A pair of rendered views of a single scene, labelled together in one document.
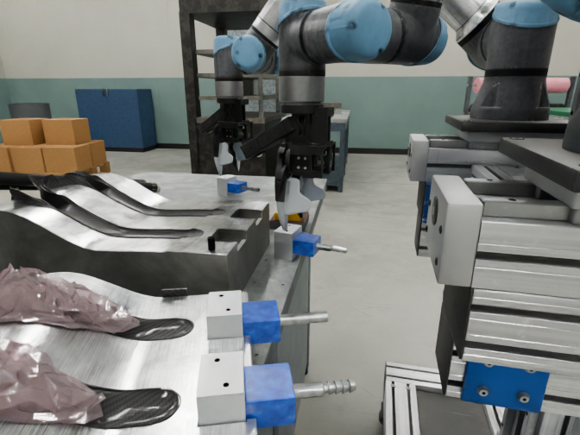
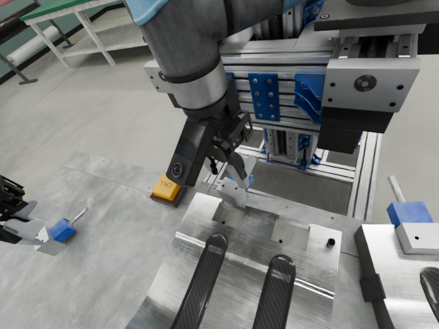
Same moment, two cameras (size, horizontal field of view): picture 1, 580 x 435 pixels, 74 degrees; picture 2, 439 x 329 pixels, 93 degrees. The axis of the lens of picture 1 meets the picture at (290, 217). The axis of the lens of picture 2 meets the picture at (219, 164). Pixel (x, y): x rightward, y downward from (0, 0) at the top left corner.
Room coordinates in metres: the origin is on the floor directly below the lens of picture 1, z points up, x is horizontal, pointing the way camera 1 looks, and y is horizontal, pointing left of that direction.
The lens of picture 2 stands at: (0.54, 0.22, 1.24)
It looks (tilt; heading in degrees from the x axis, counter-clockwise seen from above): 50 degrees down; 303
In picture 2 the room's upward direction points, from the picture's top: 24 degrees counter-clockwise
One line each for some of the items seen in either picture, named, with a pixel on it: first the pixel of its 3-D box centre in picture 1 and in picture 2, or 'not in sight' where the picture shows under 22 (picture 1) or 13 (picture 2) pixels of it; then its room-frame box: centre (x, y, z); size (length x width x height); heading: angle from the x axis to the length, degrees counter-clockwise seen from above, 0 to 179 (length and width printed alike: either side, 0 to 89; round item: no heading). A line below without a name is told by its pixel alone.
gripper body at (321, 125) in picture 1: (305, 141); (217, 123); (0.66, -0.03, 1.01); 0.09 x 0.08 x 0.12; 67
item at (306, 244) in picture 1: (312, 245); (243, 177); (0.65, -0.04, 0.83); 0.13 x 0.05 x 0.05; 67
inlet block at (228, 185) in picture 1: (240, 186); (66, 226); (1.10, 0.15, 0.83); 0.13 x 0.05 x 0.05; 60
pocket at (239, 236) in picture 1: (227, 246); (291, 235); (0.54, 0.09, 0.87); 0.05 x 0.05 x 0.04; 81
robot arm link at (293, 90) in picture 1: (302, 91); (196, 81); (0.67, -0.02, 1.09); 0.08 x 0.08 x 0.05
